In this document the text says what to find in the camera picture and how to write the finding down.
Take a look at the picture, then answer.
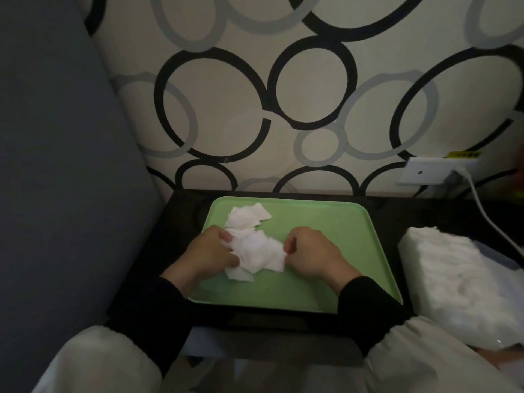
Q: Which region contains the person's right hand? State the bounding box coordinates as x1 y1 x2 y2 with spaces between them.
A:
283 226 364 298

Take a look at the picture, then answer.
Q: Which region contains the person's left hand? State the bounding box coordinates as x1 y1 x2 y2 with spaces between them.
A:
160 225 241 300

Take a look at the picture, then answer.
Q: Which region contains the green plastic tray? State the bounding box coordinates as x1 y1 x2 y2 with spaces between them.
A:
186 196 404 315

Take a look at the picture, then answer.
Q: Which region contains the pile of white cotton pads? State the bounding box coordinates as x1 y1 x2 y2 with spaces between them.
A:
224 202 288 283

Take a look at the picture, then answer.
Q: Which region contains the person's left forearm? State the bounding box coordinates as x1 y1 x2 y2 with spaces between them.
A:
43 277 194 393

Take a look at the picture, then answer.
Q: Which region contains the person's right forearm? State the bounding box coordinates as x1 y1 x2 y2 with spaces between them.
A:
337 276 524 393

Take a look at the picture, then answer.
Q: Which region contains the grey upholstered sofa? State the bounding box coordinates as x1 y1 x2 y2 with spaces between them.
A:
0 0 164 393

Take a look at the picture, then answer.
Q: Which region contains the white wall socket plate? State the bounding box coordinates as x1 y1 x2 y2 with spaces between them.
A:
396 157 480 187

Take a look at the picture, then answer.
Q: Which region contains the white charger cable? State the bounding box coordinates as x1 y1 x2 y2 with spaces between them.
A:
453 166 524 258

